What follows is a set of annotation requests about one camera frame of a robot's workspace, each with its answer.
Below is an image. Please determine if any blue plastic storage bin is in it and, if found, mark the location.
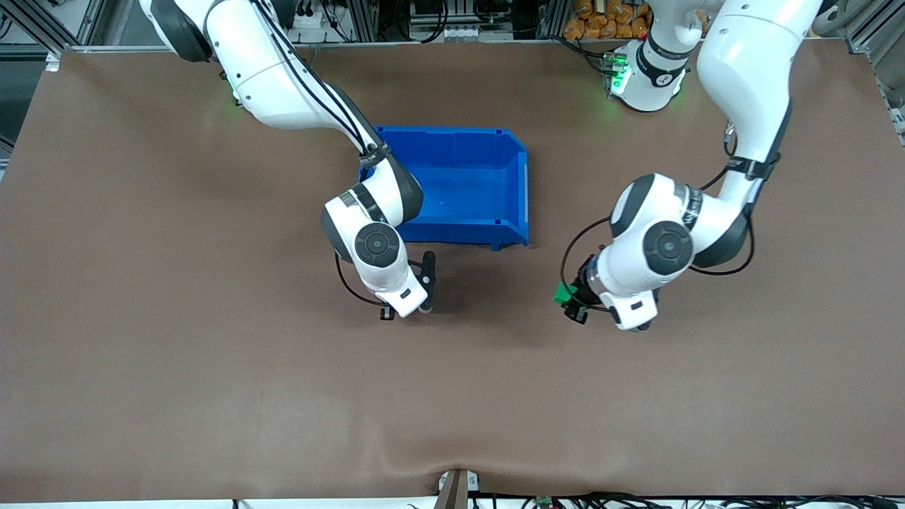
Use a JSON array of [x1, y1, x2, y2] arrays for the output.
[[357, 126, 530, 251]]

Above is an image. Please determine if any large table covering mat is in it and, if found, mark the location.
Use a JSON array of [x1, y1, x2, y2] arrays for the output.
[[0, 39, 905, 504]]

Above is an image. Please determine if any orange packets pile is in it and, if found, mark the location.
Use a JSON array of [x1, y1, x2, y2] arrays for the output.
[[563, 0, 651, 41]]

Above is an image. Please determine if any aluminium equipment rack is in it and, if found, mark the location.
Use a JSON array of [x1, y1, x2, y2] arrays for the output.
[[409, 0, 511, 43]]

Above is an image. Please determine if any white power strip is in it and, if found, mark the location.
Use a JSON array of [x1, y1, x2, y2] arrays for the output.
[[290, 6, 334, 30]]

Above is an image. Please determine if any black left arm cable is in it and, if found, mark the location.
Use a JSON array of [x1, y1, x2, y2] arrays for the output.
[[560, 120, 756, 313]]

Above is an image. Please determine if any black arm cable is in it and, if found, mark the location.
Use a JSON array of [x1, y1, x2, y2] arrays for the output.
[[251, 0, 390, 308], [560, 120, 756, 313]]

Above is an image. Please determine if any camera mount clamp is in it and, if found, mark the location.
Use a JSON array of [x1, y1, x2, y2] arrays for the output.
[[437, 468, 481, 509]]

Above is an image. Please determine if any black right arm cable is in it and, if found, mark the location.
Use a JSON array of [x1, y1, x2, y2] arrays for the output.
[[251, 0, 390, 308]]

